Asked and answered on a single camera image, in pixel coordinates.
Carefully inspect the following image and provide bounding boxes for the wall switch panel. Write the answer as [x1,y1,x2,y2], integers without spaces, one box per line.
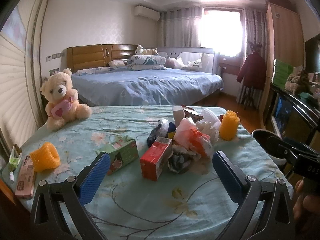
[46,52,64,61]

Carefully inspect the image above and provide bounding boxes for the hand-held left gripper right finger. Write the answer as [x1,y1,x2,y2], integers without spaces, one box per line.
[212,151,297,240]

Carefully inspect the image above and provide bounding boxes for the pink phone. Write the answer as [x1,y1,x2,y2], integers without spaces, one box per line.
[14,155,35,200]

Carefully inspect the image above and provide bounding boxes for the pink orange plastic bag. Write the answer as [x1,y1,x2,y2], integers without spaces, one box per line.
[174,117,213,158]

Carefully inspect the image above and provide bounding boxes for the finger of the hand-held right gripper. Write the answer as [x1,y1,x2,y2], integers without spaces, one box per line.
[269,144,297,166]
[265,135,313,155]

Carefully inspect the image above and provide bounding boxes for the cream teddy bear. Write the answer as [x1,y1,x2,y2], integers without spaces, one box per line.
[40,68,93,131]

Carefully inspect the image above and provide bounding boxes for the green floral tablecloth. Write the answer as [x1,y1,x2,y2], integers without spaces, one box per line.
[1,105,294,240]

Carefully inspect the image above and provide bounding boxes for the stack of green boxes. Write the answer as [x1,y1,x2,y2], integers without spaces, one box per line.
[272,59,294,89]

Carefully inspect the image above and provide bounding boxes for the pink plush toy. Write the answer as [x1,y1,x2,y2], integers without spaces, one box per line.
[166,57,184,69]

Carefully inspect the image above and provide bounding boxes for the wooden headboard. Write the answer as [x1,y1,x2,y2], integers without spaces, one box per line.
[66,44,138,73]

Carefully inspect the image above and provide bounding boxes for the brown plush toy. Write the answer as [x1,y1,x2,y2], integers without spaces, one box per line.
[285,69,310,94]

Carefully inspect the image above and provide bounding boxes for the dark wrapper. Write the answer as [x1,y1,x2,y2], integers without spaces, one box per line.
[167,145,200,174]

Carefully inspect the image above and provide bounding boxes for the blue printed pillow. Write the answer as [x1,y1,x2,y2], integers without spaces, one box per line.
[75,67,115,76]

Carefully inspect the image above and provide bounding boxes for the person's right hand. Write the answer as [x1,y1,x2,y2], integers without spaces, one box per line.
[292,180,320,234]

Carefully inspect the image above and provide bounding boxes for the white small carton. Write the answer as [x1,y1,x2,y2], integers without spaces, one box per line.
[172,106,186,126]

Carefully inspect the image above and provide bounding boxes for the green floral carton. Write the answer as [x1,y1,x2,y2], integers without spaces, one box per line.
[96,137,139,175]

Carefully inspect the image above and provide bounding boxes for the grey bed guard rail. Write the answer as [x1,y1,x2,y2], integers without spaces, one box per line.
[157,47,215,74]

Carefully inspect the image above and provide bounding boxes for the white plush toy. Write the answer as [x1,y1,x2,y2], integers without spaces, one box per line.
[135,44,158,55]

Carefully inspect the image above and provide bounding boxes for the tall wooden wardrobe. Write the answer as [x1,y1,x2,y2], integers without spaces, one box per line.
[259,0,307,128]

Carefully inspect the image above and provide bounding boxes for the bed with blue sheet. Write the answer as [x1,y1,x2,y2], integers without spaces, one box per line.
[71,66,224,107]

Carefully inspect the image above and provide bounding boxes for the wooden window cabinet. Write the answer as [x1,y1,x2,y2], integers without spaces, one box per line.
[219,56,243,75]

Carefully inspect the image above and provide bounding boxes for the bright window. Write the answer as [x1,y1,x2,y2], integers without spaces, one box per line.
[202,9,244,57]

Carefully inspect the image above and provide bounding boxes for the white air conditioner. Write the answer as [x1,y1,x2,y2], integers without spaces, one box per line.
[134,5,160,20]

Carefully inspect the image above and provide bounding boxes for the stack of pillows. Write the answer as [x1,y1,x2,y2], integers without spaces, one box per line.
[126,54,167,71]

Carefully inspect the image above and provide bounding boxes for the black television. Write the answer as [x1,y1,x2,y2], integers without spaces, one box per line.
[304,34,320,73]

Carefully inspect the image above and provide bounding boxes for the red carton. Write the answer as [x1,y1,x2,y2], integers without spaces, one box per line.
[139,137,173,181]

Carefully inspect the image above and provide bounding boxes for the white round trash bin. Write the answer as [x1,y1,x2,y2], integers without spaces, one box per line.
[252,129,288,167]

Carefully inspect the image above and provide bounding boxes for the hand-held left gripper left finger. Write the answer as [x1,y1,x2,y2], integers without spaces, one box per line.
[30,151,112,240]

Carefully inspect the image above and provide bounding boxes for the brown snack bag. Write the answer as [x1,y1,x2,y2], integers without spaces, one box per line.
[181,105,204,120]

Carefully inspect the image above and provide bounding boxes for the dark red coat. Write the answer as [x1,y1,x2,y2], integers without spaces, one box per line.
[236,51,266,90]

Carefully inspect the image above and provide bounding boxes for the small white pillow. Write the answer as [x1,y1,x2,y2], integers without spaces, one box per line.
[108,60,128,68]

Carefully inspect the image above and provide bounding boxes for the white printed cushion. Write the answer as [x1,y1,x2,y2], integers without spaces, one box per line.
[186,59,202,70]

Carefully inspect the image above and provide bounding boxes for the grey patterned curtain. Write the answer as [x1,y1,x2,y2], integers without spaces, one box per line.
[236,6,267,105]
[160,6,203,48]

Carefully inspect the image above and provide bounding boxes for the black glass cabinet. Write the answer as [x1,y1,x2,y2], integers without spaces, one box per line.
[269,82,320,155]

